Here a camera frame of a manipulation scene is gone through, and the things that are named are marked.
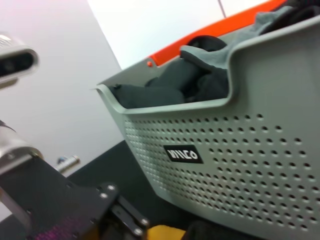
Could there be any left gripper cable with plug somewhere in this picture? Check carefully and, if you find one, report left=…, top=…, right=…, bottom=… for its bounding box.
left=55, top=154, right=81, bottom=174

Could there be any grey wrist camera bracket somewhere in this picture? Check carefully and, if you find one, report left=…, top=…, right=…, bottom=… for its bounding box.
left=0, top=186, right=34, bottom=232

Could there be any grey towel with black edging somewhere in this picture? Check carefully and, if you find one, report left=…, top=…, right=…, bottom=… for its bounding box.
left=179, top=4, right=303, bottom=74

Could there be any yellow towel with black edging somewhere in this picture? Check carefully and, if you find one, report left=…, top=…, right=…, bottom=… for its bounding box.
left=147, top=219, right=227, bottom=240

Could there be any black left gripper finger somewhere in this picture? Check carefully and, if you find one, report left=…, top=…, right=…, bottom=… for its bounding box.
left=109, top=193, right=151, bottom=238

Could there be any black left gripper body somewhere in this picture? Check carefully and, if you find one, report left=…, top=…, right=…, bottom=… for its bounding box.
left=0, top=156, right=120, bottom=240

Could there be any grey perforated plastic storage box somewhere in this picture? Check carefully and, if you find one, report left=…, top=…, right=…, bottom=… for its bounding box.
left=89, top=13, right=320, bottom=240

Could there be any black cloth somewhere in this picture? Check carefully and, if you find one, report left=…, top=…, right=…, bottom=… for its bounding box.
left=111, top=0, right=320, bottom=110

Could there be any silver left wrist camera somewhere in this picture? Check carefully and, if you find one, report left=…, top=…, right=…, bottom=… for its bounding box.
left=0, top=33, right=41, bottom=86

